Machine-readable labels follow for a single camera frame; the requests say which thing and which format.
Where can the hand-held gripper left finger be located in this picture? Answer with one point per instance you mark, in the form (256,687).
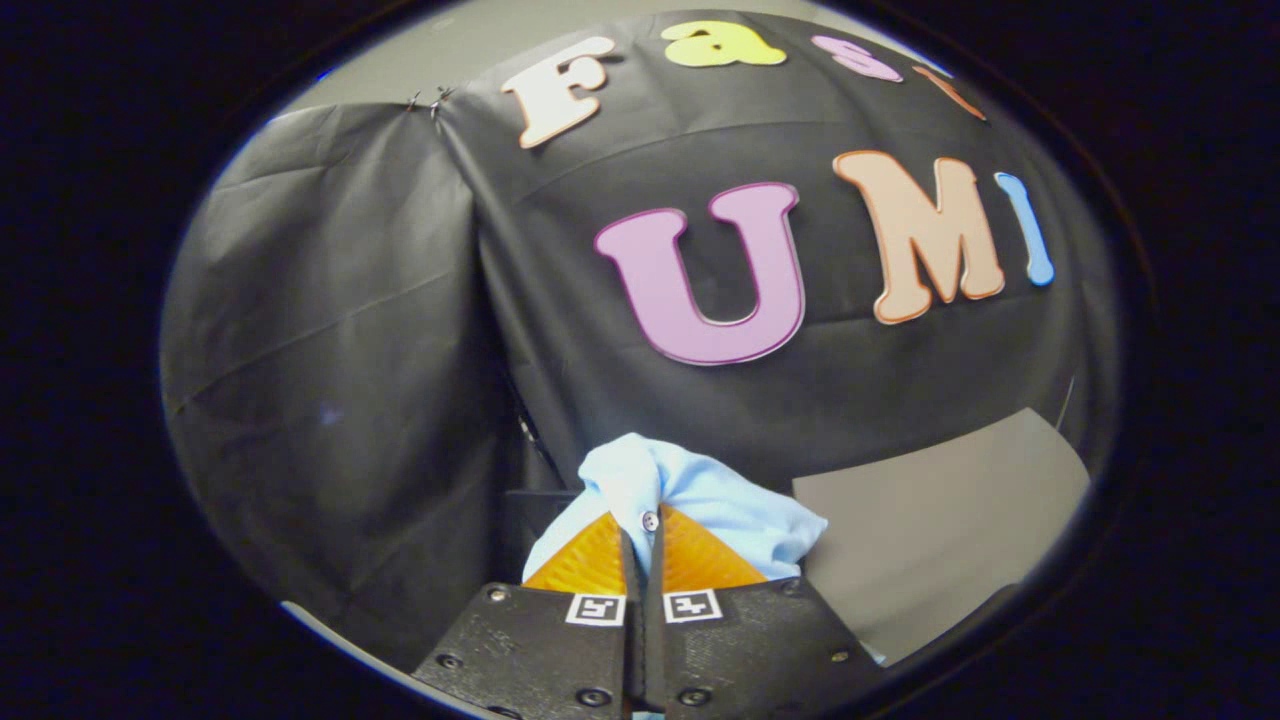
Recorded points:
(560,650)

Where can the light blue shirt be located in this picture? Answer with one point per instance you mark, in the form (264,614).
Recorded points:
(700,490)

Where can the white cabinet with grey top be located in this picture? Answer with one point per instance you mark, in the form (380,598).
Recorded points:
(930,530)

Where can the black backdrop cloth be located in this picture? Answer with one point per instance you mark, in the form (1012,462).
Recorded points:
(350,350)

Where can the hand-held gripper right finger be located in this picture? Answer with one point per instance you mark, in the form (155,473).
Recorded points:
(740,650)

